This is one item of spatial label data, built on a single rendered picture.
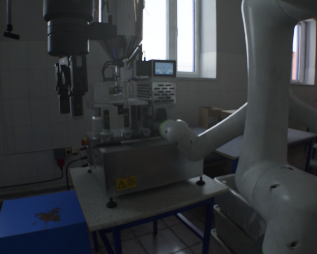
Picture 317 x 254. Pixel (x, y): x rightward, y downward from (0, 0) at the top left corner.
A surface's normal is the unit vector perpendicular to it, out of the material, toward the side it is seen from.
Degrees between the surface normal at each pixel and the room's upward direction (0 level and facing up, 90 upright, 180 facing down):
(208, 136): 66
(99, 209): 0
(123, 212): 0
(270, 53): 94
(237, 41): 90
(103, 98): 90
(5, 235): 0
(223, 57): 90
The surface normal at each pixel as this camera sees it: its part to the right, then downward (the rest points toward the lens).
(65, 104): 0.59, 0.16
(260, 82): -0.73, 0.17
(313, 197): -0.20, -0.83
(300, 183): -0.18, -0.96
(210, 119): 0.18, 0.19
